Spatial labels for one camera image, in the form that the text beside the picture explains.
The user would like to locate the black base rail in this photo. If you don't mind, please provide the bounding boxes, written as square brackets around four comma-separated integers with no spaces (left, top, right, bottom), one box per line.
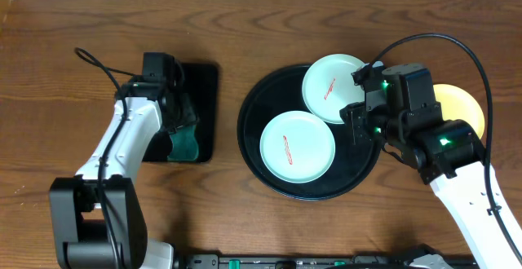
[173,254,479,269]

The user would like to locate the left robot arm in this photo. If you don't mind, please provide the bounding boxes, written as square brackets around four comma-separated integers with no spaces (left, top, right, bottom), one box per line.
[49,83,197,268]

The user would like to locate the light blue plate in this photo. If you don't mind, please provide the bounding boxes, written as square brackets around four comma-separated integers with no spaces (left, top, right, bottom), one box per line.
[259,111,336,184]
[302,54,365,124]

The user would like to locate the black rectangular tray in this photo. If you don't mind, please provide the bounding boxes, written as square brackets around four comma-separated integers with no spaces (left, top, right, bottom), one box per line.
[140,62,219,165]

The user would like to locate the green sponge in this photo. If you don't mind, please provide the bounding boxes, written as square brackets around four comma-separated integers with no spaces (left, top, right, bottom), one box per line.
[167,125,200,162]

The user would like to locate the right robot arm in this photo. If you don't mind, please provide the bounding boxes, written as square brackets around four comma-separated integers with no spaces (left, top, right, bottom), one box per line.
[340,64,521,268]

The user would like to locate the light blue plate bottom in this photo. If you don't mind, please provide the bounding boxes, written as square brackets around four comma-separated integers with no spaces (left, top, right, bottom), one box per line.
[259,111,336,184]

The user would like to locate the light blue plate top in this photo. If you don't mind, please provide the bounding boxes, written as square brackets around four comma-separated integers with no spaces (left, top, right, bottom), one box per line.
[302,54,365,124]

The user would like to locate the yellow plate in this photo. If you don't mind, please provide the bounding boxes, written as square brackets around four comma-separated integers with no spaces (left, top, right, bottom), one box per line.
[433,84,485,139]

